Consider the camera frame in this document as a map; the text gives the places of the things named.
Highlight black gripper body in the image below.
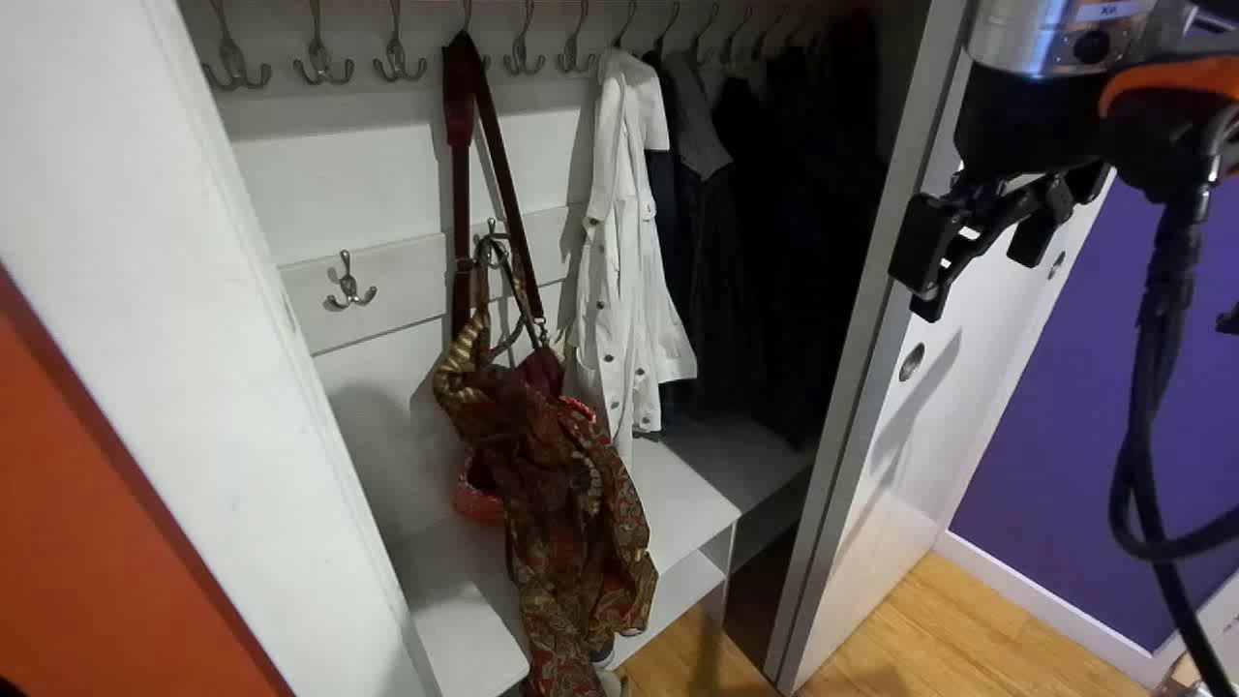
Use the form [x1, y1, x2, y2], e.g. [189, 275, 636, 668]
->
[954, 64, 1129, 200]

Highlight brown patterned bag with straps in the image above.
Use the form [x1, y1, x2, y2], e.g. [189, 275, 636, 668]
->
[430, 227, 660, 697]

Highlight white sliding closet door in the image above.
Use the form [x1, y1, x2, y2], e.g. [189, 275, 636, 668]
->
[760, 0, 1116, 695]

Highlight white closet bench shelf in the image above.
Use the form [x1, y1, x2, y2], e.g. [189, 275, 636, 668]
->
[313, 320, 818, 697]

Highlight round recessed door pull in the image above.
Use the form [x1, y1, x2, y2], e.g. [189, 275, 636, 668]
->
[894, 337, 931, 386]

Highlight black hanging garments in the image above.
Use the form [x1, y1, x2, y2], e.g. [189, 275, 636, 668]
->
[692, 7, 896, 449]

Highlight grey hanging garment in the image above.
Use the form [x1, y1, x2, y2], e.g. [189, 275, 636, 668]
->
[655, 48, 734, 186]

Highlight white button shirt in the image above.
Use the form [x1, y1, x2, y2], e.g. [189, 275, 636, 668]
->
[552, 48, 701, 456]

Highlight white baseboard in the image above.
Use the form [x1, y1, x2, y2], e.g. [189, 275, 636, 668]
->
[931, 528, 1174, 688]

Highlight silver coat hook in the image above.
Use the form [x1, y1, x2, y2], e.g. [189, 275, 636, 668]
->
[470, 220, 513, 265]
[371, 0, 434, 84]
[288, 0, 359, 89]
[499, 0, 549, 78]
[201, 0, 274, 97]
[319, 244, 384, 319]
[552, 0, 598, 78]

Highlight red orange fabric piece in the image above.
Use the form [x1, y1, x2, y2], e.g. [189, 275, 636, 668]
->
[449, 470, 509, 528]

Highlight orange board panel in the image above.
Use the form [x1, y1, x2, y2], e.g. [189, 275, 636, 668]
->
[0, 256, 298, 697]

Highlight orange cable tie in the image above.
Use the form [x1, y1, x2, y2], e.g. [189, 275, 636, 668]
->
[1098, 53, 1239, 129]

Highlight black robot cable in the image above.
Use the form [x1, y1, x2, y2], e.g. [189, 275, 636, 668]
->
[1103, 191, 1239, 697]

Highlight dark red long strap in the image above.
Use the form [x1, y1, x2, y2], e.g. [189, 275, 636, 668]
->
[441, 31, 552, 354]

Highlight white hook rail board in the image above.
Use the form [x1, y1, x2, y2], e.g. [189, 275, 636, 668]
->
[274, 204, 575, 359]
[179, 0, 623, 138]

